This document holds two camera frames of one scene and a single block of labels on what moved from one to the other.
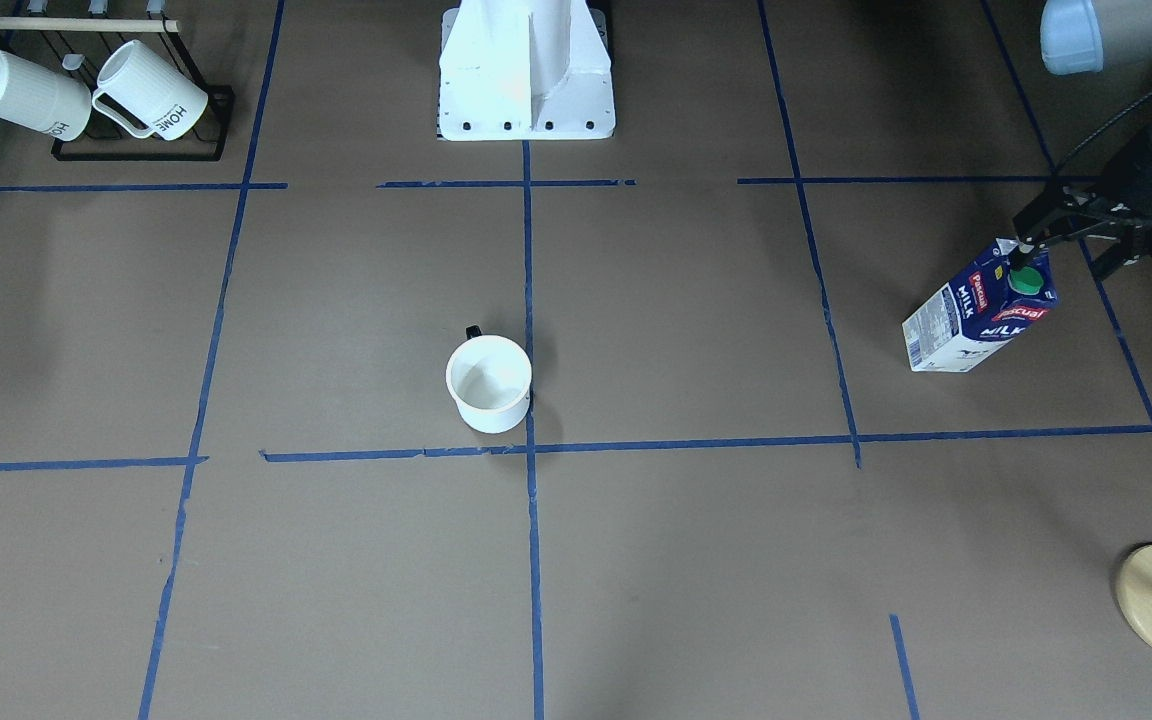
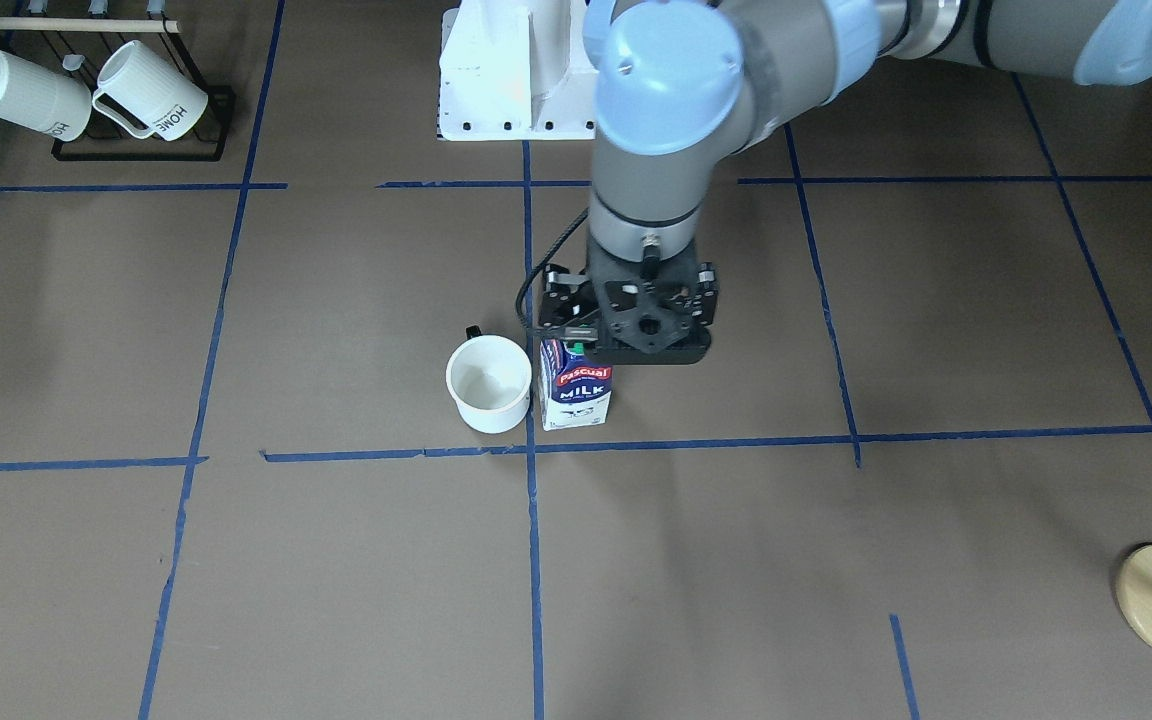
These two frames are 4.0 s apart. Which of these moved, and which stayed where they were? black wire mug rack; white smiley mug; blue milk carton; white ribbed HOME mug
Moved: blue milk carton
Stayed: white smiley mug; white ribbed HOME mug; black wire mug rack
